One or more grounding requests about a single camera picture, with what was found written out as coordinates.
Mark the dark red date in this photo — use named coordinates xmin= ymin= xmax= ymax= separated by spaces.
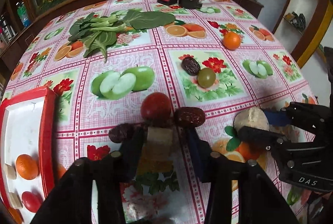
xmin=174 ymin=107 xmax=205 ymax=128
xmin=108 ymin=123 xmax=140 ymax=143

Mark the beige cube block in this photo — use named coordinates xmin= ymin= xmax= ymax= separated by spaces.
xmin=137 ymin=126 xmax=173 ymax=175

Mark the red rimmed white tray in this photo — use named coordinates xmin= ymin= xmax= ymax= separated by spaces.
xmin=1 ymin=86 xmax=56 ymax=223

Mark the orange in tray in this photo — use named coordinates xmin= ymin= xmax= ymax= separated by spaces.
xmin=15 ymin=154 xmax=39 ymax=180
xmin=8 ymin=207 xmax=23 ymax=224

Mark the orange on table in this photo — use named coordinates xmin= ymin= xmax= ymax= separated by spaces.
xmin=222 ymin=32 xmax=241 ymax=50

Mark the green leafy vegetable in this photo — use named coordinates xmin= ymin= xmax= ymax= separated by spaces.
xmin=68 ymin=10 xmax=175 ymax=61

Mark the dark wrinkled date far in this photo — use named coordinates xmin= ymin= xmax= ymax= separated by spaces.
xmin=181 ymin=57 xmax=201 ymax=76

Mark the green round fruit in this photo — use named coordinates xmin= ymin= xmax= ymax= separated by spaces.
xmin=197 ymin=68 xmax=216 ymax=88

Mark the green plastic bottle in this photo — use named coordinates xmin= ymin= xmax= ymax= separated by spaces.
xmin=16 ymin=2 xmax=31 ymax=28

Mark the red tomato on table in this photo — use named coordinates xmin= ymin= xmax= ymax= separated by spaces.
xmin=140 ymin=92 xmax=171 ymax=121

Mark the red tomato in tray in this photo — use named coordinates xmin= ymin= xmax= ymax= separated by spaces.
xmin=21 ymin=191 xmax=42 ymax=213

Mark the beige block in tray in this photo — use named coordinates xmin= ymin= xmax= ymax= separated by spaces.
xmin=9 ymin=192 xmax=22 ymax=209
xmin=3 ymin=164 xmax=16 ymax=180

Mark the floral fruit tablecloth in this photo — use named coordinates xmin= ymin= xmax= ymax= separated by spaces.
xmin=3 ymin=0 xmax=316 ymax=223

